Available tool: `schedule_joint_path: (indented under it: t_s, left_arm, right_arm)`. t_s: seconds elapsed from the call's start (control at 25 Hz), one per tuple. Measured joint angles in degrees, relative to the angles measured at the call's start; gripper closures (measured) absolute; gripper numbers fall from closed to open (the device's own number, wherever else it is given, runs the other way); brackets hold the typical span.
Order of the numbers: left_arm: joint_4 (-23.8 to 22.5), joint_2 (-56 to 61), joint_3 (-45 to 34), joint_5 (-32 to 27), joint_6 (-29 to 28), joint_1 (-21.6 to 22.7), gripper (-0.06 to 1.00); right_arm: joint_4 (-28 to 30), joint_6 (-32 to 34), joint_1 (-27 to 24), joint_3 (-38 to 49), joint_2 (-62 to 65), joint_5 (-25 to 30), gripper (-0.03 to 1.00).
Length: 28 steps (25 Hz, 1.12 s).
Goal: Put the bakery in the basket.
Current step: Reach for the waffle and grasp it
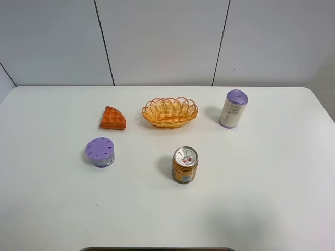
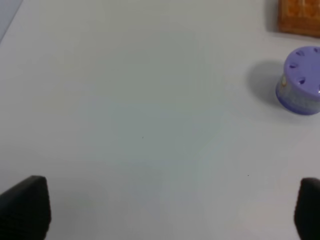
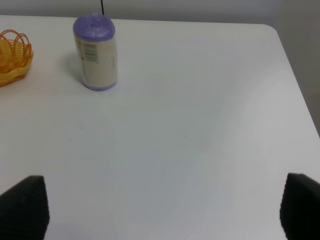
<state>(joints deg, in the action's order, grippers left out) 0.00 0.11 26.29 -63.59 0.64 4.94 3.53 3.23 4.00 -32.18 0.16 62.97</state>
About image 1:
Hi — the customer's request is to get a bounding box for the purple roll with white label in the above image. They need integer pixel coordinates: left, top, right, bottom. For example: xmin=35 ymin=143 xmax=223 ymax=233
xmin=219 ymin=89 xmax=249 ymax=129

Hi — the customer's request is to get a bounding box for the woven orange wicker basket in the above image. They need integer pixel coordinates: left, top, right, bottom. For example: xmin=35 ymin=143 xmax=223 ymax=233
xmin=142 ymin=97 xmax=198 ymax=129

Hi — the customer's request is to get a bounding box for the purple round air freshener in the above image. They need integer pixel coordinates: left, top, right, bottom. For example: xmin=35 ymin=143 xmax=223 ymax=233
xmin=85 ymin=137 xmax=115 ymax=168

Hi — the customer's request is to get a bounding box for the orange waffle wedge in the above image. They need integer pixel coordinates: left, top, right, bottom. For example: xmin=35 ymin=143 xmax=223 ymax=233
xmin=99 ymin=106 xmax=126 ymax=130

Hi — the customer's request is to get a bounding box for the gold drink can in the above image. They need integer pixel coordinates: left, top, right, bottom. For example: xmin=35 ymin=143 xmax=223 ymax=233
xmin=172 ymin=146 xmax=199 ymax=184

